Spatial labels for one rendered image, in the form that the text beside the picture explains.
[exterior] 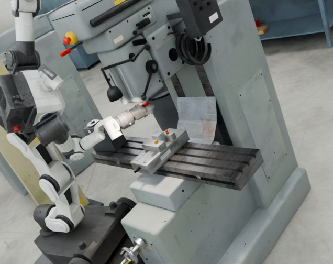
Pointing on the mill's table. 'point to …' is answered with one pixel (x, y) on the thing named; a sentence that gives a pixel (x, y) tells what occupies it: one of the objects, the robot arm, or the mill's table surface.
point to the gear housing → (119, 32)
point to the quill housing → (133, 70)
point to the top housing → (75, 8)
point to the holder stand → (104, 145)
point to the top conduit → (112, 12)
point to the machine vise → (147, 155)
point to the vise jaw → (149, 145)
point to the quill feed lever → (151, 65)
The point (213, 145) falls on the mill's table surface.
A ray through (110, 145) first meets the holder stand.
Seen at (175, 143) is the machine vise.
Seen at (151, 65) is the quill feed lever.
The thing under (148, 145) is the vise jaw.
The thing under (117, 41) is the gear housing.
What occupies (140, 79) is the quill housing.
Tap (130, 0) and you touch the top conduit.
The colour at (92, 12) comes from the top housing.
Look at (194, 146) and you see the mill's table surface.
